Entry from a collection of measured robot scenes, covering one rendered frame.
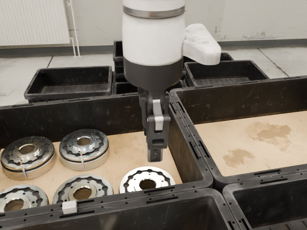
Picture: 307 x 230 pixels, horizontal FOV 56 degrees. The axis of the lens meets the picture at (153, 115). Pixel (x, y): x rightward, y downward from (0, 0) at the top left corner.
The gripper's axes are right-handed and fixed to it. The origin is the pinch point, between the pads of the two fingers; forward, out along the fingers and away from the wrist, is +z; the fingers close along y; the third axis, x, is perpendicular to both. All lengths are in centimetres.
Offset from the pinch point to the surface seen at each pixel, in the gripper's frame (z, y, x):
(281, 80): 5.0, -24.9, 34.3
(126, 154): 14.8, -13.0, -4.2
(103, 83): 52, -112, -16
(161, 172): 11.7, -4.0, 2.1
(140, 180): 10.8, -1.7, -1.9
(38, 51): 101, -282, -98
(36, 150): 11.2, -12.0, -22.2
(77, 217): 4.2, 9.6, -10.8
